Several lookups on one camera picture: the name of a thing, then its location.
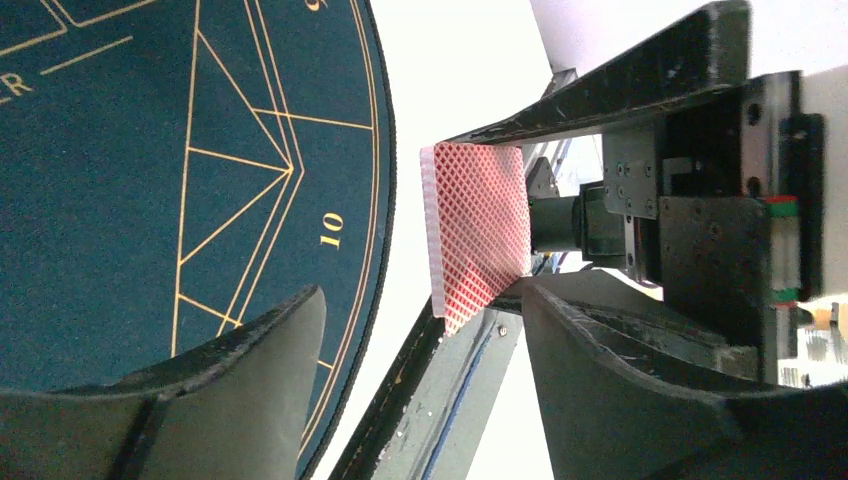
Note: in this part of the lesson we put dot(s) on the round dark poker mat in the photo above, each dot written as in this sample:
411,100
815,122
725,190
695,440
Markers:
170,170

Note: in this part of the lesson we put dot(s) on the red playing card deck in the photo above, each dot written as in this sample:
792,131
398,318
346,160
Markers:
477,226

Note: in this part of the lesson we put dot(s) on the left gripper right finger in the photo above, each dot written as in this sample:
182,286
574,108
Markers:
613,407

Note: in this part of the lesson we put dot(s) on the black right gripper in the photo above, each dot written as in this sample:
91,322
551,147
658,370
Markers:
709,185

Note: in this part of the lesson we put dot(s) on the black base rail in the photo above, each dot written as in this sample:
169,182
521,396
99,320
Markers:
428,416

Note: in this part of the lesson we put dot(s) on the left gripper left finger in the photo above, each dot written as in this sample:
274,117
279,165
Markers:
232,408

